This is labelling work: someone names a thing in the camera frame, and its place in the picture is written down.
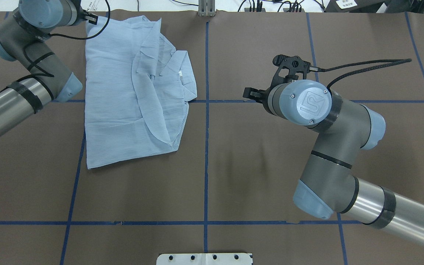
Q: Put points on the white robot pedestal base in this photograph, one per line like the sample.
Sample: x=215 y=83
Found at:
x=224 y=258

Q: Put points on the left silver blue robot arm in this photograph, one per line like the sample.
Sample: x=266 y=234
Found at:
x=23 y=38

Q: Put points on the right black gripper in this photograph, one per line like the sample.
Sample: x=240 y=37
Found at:
x=251 y=94

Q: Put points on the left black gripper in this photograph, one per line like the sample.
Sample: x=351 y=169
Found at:
x=92 y=22

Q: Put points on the light blue striped shirt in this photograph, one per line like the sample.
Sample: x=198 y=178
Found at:
x=138 y=89

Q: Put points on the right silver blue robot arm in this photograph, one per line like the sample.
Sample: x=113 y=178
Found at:
x=326 y=185

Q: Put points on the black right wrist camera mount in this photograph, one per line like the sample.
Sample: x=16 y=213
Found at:
x=295 y=65

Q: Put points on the aluminium frame post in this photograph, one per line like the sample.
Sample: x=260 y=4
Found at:
x=206 y=8

